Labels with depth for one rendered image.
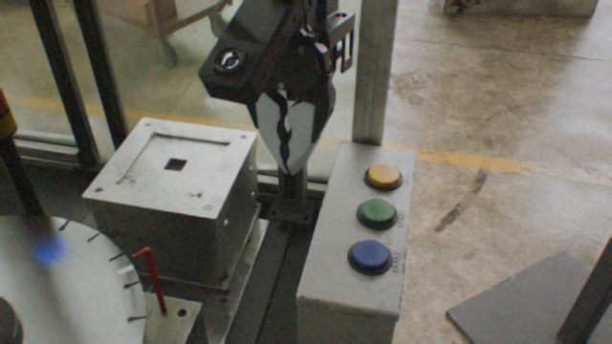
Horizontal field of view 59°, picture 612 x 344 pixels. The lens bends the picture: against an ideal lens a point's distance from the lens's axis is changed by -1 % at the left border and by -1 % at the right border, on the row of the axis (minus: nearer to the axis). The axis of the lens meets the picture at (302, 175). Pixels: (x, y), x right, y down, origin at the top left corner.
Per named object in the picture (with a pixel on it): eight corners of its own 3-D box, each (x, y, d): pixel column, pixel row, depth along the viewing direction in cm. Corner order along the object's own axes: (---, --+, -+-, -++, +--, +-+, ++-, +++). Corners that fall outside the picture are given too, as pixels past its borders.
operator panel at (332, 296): (336, 214, 88) (339, 139, 78) (404, 225, 86) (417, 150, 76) (296, 370, 67) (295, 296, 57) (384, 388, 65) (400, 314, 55)
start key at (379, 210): (362, 206, 69) (363, 195, 67) (394, 211, 68) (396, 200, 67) (358, 229, 66) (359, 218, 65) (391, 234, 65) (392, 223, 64)
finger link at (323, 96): (335, 140, 51) (338, 51, 46) (327, 148, 50) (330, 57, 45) (290, 129, 52) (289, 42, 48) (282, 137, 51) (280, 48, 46)
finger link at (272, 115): (311, 151, 58) (312, 72, 53) (285, 180, 54) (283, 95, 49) (285, 144, 59) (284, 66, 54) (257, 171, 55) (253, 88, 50)
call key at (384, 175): (369, 172, 74) (370, 161, 73) (399, 176, 73) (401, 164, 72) (365, 191, 71) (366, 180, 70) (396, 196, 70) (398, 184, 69)
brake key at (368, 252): (354, 247, 64) (355, 236, 62) (388, 253, 63) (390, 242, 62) (349, 273, 61) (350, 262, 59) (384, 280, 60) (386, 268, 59)
